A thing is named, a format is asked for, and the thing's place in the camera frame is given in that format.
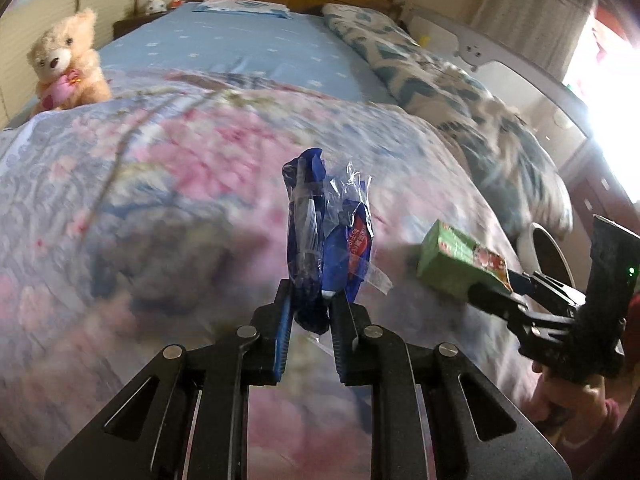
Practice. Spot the grey bed rail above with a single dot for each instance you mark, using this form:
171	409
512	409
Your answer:
500	50

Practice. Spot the blue and white pillow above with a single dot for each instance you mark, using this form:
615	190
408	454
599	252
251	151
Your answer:
240	7

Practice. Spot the white and blue printed duvet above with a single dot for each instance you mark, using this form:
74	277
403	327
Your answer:
450	85

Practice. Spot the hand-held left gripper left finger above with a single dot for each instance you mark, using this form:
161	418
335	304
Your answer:
282	330

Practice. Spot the beige teddy bear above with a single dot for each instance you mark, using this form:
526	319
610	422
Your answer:
60	55

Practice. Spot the black trash bin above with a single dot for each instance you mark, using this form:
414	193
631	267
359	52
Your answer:
550	255

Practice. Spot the pink floral blanket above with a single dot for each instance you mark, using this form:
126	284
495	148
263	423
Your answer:
150	185

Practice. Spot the blue plastic wrapper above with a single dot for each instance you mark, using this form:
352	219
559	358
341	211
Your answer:
305	240

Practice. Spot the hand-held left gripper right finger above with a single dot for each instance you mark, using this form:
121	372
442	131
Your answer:
340	340

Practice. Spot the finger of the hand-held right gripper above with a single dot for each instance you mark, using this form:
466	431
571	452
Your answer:
520	317
550	287

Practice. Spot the person's right hand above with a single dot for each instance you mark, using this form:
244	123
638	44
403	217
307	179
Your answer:
565	405

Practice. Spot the grey striped curtain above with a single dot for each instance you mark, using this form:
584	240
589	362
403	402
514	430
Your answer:
530	10

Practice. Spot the green juice carton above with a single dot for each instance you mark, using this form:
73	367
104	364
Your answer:
450	260

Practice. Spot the light blue bed sheet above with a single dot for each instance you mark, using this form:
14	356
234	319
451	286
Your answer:
225	55

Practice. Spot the white rabbit toy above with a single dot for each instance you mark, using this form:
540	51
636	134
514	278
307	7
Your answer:
156	4

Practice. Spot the person's right forearm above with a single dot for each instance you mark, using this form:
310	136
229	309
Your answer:
610	415

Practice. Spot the brown dresser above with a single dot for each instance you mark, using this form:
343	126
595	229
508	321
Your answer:
600	185

